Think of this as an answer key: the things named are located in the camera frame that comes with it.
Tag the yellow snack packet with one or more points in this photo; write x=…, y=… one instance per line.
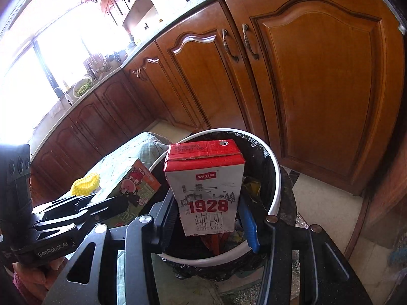
x=251, y=187

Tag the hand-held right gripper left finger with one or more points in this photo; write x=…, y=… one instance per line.
x=159, y=225

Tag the cartoon printed snack box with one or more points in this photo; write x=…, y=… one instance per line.
x=136, y=186

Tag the kitchen window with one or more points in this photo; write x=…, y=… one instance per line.
x=47, y=70

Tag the utensil rack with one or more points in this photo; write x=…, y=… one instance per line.
x=92, y=63

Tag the white and red milk carton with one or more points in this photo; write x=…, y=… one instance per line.
x=206, y=193

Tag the person's left hand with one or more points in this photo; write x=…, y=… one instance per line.
x=35, y=276

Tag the black bin with white rim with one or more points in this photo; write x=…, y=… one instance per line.
x=276, y=193

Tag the speckled white countertop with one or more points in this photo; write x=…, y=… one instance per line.
x=165, y=22

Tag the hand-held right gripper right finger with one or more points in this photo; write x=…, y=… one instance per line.
x=249, y=225

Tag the chrome faucet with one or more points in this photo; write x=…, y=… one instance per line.
x=65, y=95

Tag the wooden base cabinets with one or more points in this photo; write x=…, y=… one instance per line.
x=302, y=85

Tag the colander with green vegetables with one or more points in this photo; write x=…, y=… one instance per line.
x=82, y=86

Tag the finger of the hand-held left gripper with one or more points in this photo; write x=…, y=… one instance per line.
x=70, y=201
x=105, y=209

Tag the knife block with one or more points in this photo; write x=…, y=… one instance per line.
x=113, y=58

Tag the yellow foam fruit net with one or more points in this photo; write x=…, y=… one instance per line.
x=85, y=184

